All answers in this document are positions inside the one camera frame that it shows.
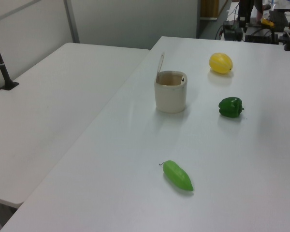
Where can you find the beige bin lid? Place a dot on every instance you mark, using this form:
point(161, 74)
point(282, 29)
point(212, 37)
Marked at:
point(160, 64)

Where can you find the white ceramic cup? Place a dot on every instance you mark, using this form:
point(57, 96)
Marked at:
point(170, 99)

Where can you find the light green toy pea pod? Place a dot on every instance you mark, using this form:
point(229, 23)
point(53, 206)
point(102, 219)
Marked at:
point(177, 175)

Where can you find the dark green toy bell pepper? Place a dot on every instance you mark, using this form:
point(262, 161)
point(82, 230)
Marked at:
point(229, 107)

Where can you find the yellow striped toy melon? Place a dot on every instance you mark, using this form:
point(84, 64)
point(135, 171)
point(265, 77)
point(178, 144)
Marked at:
point(220, 63)

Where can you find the white side table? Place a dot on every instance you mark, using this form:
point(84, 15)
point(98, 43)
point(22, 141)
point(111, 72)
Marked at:
point(50, 101)

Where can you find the wooden cabinet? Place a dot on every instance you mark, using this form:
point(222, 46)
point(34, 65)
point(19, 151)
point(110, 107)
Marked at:
point(209, 8)

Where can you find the dark equipment column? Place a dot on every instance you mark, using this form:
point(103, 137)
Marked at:
point(245, 10)

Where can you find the black pole with base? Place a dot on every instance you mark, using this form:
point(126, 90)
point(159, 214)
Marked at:
point(3, 71)

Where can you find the yellow hand tool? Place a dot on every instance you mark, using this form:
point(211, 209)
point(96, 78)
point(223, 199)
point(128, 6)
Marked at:
point(267, 22)

